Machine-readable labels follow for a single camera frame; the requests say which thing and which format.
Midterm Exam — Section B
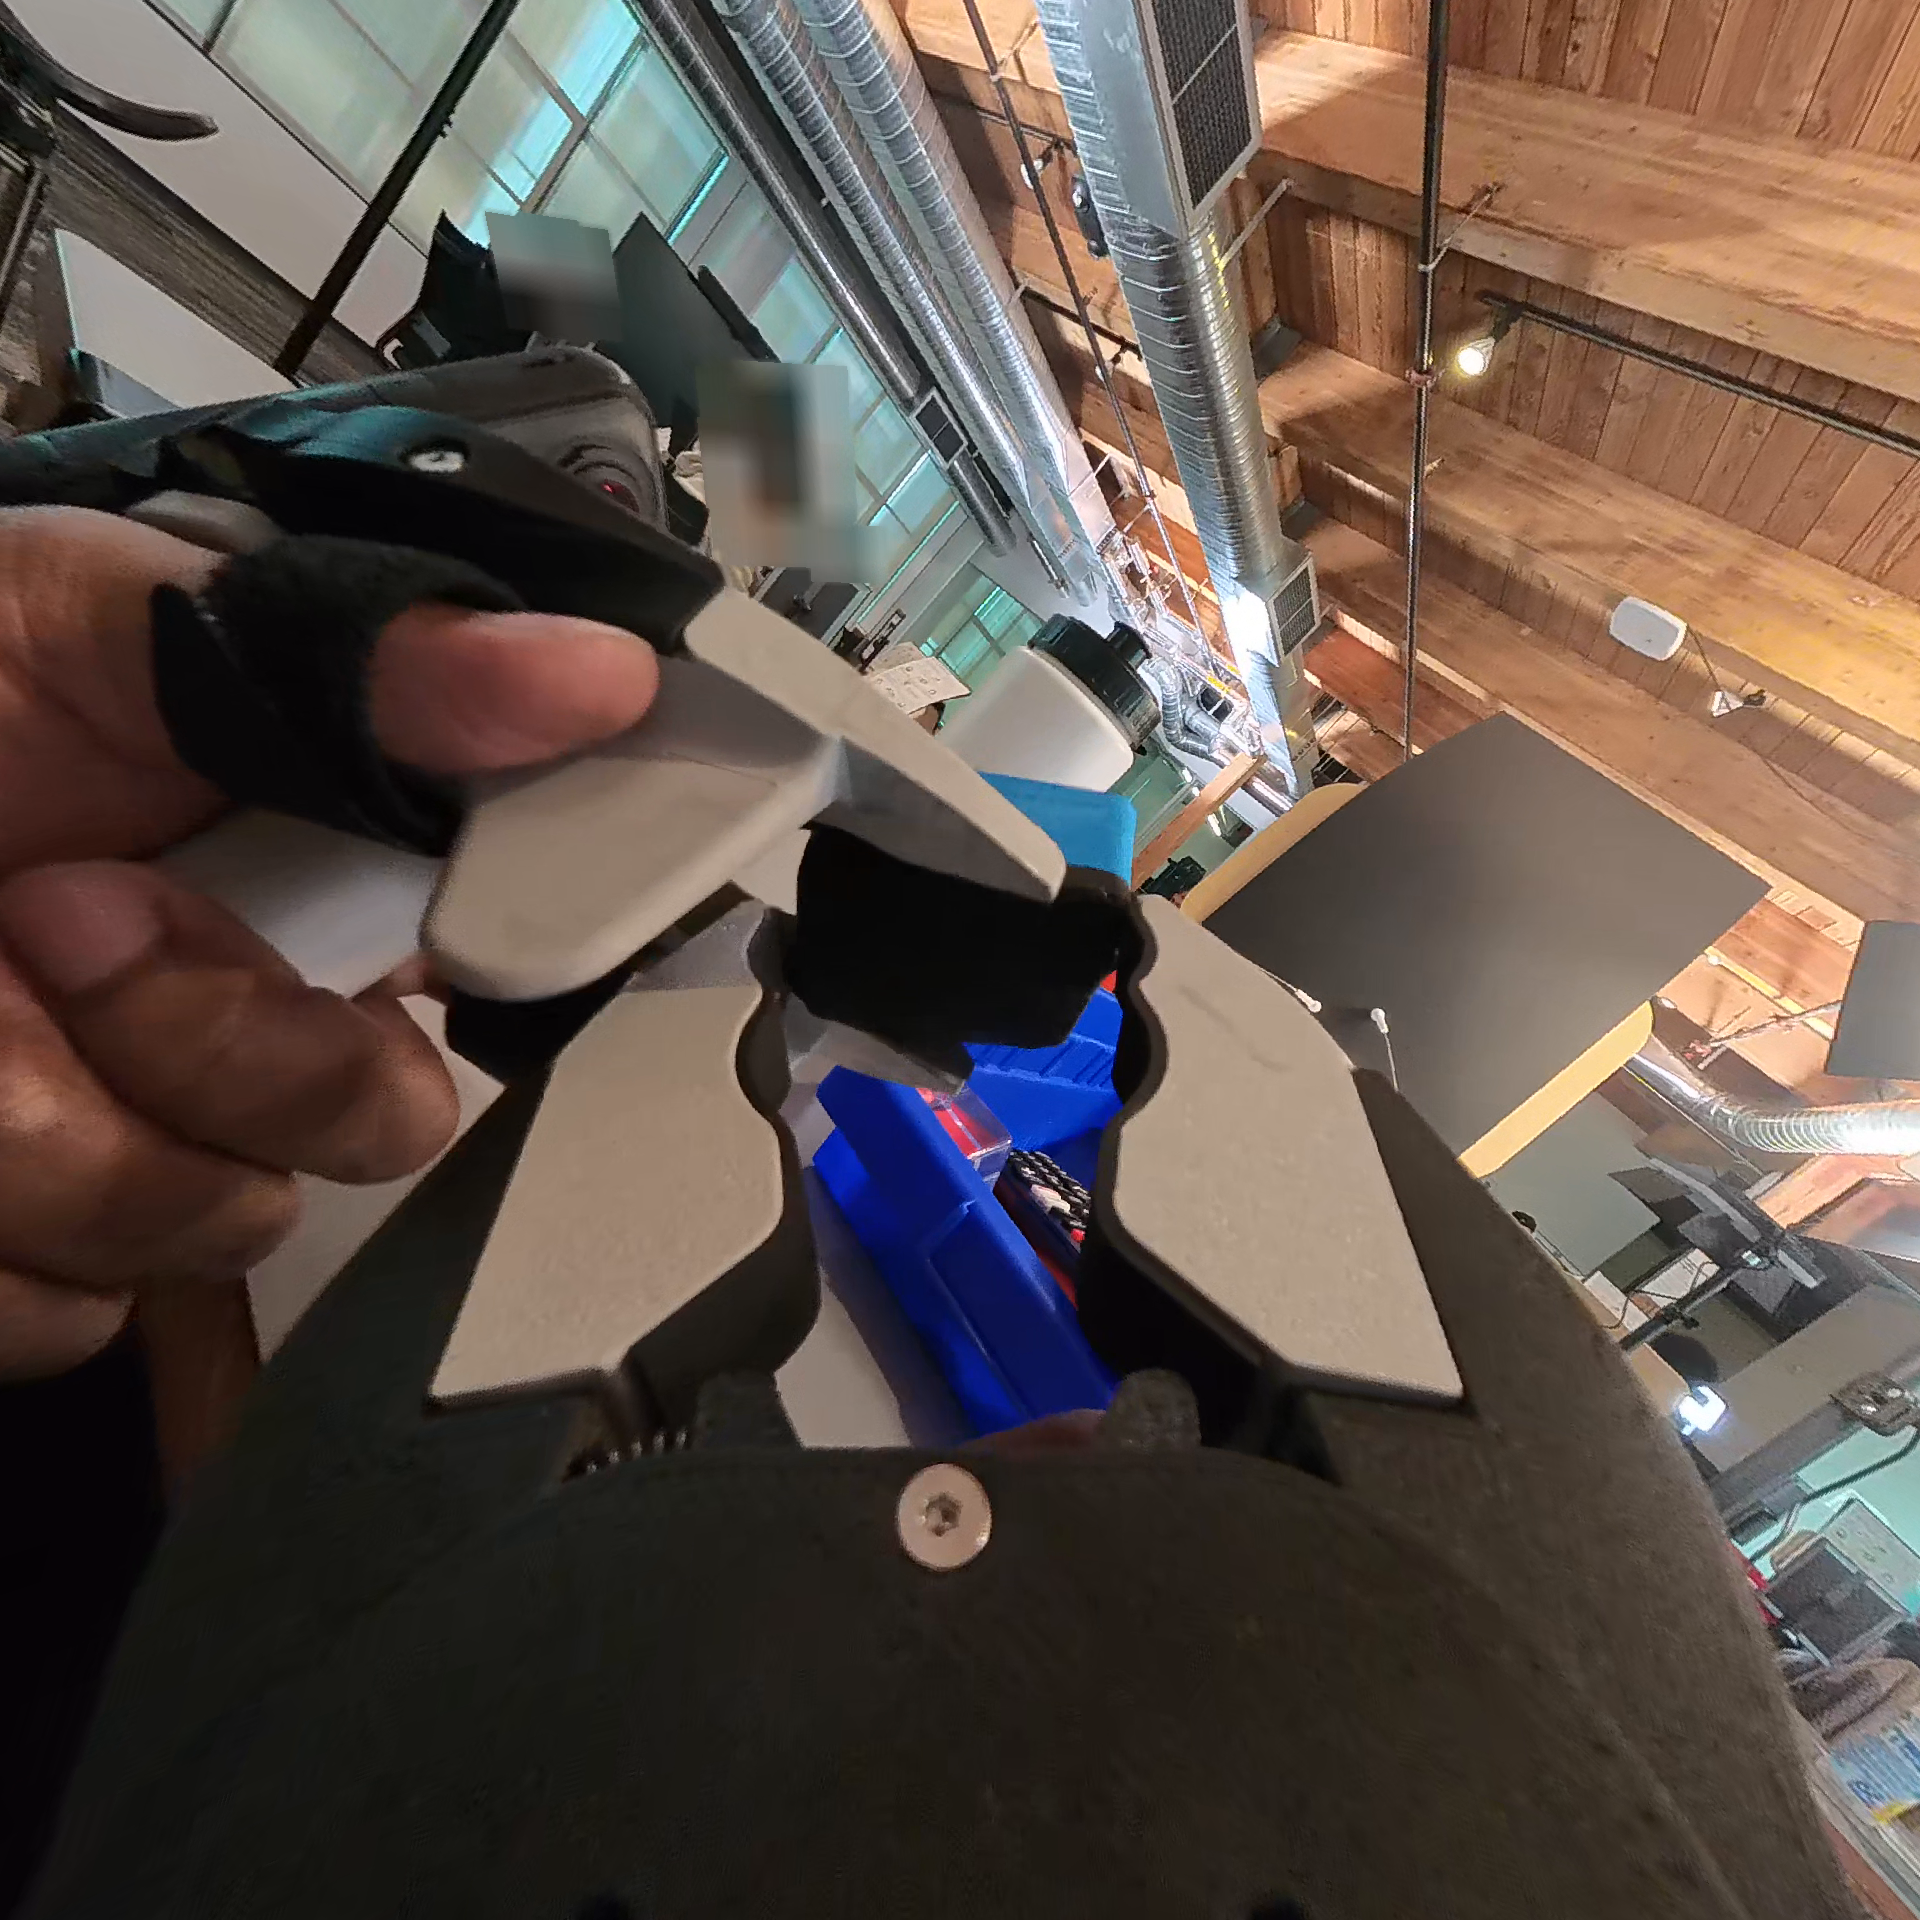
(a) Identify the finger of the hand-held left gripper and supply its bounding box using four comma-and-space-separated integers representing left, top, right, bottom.
422, 578, 1076, 1001
788, 1001, 977, 1090

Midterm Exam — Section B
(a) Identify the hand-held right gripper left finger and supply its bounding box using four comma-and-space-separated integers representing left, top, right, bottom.
422, 904, 830, 1416

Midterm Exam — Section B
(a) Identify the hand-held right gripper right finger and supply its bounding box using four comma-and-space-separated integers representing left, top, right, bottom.
1078, 897, 1470, 1410

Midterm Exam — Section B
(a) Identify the blue whiteboard eraser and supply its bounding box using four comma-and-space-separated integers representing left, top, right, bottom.
788, 770, 1149, 1055

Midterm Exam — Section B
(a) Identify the blue plastic bin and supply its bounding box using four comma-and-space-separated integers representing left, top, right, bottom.
805, 957, 1131, 1436

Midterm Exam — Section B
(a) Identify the person's left hand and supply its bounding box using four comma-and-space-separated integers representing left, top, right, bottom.
0, 497, 664, 1374

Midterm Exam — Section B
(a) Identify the red clear plastic piece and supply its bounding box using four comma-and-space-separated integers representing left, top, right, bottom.
920, 1089, 1025, 1177

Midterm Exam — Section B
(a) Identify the white bottle black cap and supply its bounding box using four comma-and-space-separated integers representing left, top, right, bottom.
939, 612, 1163, 786

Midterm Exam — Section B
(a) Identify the black computer monitor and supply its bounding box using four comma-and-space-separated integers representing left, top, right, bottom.
616, 214, 779, 452

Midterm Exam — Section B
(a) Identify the black metal pole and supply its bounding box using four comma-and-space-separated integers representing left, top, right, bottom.
272, 0, 528, 384

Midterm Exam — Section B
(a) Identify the black table wooden edge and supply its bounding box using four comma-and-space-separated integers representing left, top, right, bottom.
1185, 710, 1767, 1181

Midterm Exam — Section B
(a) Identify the silver vent grille box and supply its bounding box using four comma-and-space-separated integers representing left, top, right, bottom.
1132, 0, 1262, 214
1256, 547, 1328, 669

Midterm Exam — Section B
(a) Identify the small black panel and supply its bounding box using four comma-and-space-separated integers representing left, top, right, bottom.
1824, 915, 1920, 1089

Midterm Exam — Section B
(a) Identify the black ceiling conduit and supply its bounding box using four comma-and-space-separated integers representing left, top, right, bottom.
1394, 0, 1447, 761

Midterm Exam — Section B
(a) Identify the slim silver spiral duct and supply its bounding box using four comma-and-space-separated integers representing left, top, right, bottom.
788, 0, 1119, 595
710, 0, 1078, 600

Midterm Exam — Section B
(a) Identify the silver flexible duct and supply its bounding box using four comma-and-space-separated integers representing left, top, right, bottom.
1629, 1055, 1920, 1164

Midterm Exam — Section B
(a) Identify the silver ventilation duct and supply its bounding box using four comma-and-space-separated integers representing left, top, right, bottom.
1032, 0, 1321, 752

